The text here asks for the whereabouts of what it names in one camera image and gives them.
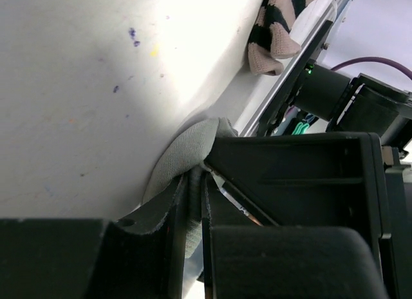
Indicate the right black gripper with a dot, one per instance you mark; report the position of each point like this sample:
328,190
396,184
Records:
316,180

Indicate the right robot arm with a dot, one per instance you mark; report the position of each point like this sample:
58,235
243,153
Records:
319,100

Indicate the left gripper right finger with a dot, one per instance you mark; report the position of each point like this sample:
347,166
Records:
245,260

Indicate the brown striped sock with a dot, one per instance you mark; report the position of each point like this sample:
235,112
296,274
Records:
269,41

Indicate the aluminium frame rail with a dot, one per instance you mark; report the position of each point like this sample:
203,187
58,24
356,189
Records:
262,89

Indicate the grey sock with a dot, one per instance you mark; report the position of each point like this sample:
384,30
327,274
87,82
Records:
186,155

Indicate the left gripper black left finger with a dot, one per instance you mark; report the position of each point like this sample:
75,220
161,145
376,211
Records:
138,256

